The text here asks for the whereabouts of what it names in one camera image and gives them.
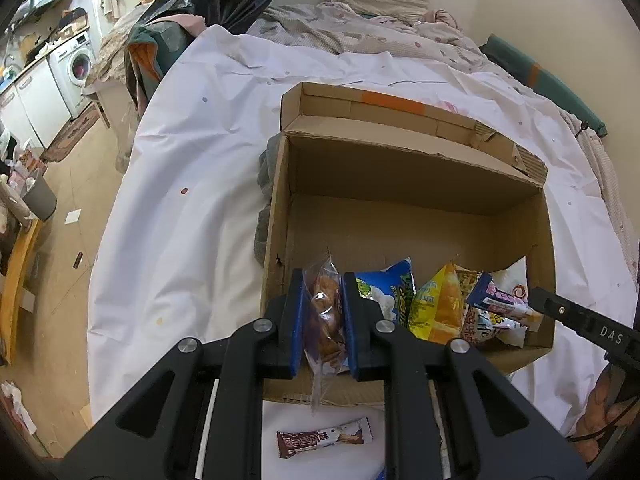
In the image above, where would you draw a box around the brown white bar wrapper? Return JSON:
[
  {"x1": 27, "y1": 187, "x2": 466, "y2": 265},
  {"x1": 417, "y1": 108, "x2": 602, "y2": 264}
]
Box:
[{"x1": 276, "y1": 417, "x2": 374, "y2": 459}]

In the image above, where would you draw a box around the green orange cloth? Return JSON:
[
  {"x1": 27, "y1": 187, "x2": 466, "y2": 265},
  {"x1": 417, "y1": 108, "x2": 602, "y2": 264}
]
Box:
[{"x1": 125, "y1": 20, "x2": 201, "y2": 111}]

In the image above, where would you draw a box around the floral draped blanket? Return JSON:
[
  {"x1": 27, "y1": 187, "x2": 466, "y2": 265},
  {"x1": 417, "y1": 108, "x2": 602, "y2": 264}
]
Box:
[{"x1": 82, "y1": 2, "x2": 151, "y2": 96}]

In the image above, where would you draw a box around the white floor cabinet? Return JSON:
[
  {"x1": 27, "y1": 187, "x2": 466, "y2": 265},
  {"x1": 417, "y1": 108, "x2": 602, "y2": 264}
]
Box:
[{"x1": 0, "y1": 62, "x2": 71, "y2": 151}]

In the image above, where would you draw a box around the blue green snack packet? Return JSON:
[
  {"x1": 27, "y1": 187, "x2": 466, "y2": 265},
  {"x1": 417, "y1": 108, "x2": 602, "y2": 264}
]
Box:
[{"x1": 354, "y1": 257, "x2": 416, "y2": 328}]

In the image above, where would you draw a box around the white red striped snack packet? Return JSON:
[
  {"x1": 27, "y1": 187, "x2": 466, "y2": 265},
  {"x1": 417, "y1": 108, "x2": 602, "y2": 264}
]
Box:
[{"x1": 462, "y1": 305, "x2": 528, "y2": 348}]

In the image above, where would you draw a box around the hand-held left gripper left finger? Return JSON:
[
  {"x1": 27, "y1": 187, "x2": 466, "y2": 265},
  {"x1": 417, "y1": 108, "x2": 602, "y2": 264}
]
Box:
[{"x1": 60, "y1": 268, "x2": 307, "y2": 480}]

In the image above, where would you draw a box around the yellow wooden chair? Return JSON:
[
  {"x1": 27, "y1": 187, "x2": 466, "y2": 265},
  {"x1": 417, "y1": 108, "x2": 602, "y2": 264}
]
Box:
[{"x1": 0, "y1": 215, "x2": 46, "y2": 366}]

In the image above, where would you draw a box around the grey trash bin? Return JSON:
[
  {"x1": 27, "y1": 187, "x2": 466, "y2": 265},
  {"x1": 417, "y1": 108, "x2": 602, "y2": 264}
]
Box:
[{"x1": 22, "y1": 175, "x2": 58, "y2": 223}]

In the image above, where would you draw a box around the cardboard box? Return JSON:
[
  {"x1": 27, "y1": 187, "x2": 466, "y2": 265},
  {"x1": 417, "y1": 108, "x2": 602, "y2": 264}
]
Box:
[{"x1": 260, "y1": 81, "x2": 557, "y2": 406}]

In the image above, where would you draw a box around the yellow snack packet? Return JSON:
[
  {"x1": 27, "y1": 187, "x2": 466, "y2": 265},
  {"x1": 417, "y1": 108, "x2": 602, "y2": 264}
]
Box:
[{"x1": 407, "y1": 261, "x2": 473, "y2": 345}]

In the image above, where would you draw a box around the brown floor rug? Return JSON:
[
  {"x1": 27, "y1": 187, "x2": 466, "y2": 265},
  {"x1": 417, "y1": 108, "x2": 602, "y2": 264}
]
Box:
[{"x1": 40, "y1": 105, "x2": 101, "y2": 163}]

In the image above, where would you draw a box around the grey cloth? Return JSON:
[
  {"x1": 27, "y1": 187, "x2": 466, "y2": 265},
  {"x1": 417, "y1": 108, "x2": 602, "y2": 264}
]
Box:
[{"x1": 252, "y1": 135, "x2": 288, "y2": 268}]

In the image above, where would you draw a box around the crumpled white tissue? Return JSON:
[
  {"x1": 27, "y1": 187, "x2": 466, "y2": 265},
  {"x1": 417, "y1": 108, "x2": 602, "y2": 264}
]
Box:
[{"x1": 0, "y1": 380, "x2": 38, "y2": 436}]

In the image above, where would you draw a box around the floral quilt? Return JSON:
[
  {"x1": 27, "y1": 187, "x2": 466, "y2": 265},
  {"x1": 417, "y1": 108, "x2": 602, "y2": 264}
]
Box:
[{"x1": 247, "y1": 2, "x2": 488, "y2": 73}]

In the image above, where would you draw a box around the teal rolled mat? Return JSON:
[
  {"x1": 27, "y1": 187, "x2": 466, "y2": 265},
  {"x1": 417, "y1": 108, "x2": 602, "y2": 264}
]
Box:
[{"x1": 480, "y1": 34, "x2": 608, "y2": 137}]

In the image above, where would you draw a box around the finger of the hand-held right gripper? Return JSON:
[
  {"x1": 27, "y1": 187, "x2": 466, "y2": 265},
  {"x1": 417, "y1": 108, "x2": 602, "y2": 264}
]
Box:
[{"x1": 529, "y1": 286, "x2": 588, "y2": 333}]

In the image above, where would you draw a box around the person's right hand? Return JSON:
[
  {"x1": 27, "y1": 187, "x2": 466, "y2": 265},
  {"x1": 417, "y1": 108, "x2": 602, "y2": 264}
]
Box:
[{"x1": 572, "y1": 367, "x2": 633, "y2": 466}]

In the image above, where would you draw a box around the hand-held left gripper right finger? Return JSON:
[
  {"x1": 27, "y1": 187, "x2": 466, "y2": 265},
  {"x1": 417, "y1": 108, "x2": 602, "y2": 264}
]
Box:
[{"x1": 341, "y1": 271, "x2": 591, "y2": 480}]

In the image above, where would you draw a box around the clear bread packet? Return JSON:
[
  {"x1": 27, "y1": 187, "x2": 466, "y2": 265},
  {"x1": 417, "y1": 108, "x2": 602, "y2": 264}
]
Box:
[{"x1": 303, "y1": 255, "x2": 351, "y2": 413}]

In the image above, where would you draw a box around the purple white bar wrapper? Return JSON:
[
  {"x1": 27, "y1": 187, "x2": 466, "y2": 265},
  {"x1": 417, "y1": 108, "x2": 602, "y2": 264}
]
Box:
[{"x1": 467, "y1": 272, "x2": 543, "y2": 331}]

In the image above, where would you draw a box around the white washing machine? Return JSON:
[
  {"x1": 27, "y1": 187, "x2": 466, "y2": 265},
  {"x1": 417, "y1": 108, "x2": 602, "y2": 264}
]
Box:
[{"x1": 47, "y1": 30, "x2": 96, "y2": 121}]

